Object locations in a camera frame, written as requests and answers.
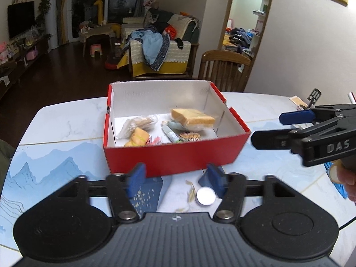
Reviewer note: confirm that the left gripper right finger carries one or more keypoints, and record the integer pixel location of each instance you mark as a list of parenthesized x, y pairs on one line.
[(231, 189)]

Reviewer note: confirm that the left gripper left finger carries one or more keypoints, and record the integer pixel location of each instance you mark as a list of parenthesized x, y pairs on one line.
[(120, 189)]

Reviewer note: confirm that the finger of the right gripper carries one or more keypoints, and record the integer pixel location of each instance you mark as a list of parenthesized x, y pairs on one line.
[(277, 139), (297, 117)]

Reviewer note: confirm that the packaged bread slice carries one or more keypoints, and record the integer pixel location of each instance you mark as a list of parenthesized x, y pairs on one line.
[(191, 120)]

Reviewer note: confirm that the pink white small tube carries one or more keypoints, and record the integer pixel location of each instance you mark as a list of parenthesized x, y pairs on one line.
[(154, 140)]

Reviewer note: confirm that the person right hand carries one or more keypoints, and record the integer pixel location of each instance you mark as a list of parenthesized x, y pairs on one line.
[(345, 177)]

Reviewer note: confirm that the black phone stand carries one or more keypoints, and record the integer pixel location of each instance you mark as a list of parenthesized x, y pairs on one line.
[(313, 97)]

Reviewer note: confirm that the round silver tin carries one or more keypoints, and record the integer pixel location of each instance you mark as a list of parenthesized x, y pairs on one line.
[(205, 196)]

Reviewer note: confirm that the blue cloth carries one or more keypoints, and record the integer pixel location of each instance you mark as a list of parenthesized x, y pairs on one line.
[(339, 187)]

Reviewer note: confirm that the yellow squishy toy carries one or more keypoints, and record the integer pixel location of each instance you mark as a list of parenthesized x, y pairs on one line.
[(138, 138)]

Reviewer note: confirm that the mushroom cartoon sticker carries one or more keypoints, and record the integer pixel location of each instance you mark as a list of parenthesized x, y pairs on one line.
[(189, 136)]

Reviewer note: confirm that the bag of cotton swabs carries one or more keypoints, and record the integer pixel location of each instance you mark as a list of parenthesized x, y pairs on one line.
[(143, 122)]

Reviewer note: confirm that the green white glue tube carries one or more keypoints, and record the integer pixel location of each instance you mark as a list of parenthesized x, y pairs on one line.
[(170, 134)]

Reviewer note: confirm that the red white cardboard box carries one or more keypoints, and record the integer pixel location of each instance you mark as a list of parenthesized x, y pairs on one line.
[(219, 145)]

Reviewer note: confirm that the wooden dining chair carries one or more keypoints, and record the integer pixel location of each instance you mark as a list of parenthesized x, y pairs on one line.
[(229, 71)]

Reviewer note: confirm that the olive green jacket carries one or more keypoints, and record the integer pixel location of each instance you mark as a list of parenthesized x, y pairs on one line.
[(6, 154)]

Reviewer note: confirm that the sofa with white cover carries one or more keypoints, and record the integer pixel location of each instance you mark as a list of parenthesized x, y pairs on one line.
[(178, 53)]

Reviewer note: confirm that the pink plastic stool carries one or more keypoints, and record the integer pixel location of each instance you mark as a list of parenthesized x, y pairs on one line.
[(96, 48)]

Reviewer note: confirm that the light blue jacket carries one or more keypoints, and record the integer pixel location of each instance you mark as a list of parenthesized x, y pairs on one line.
[(151, 43)]

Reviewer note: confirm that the small round coffee table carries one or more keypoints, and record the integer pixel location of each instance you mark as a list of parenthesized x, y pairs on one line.
[(86, 33)]

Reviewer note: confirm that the pink plush pig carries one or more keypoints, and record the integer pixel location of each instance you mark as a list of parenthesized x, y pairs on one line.
[(3, 52)]

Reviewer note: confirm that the yellow giraffe toy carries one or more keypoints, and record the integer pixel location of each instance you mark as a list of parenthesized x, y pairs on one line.
[(99, 4)]

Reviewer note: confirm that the white tower air conditioner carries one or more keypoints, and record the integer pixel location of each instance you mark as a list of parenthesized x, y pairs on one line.
[(51, 24)]

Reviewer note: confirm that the black television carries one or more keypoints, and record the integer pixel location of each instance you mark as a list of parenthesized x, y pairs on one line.
[(20, 18)]

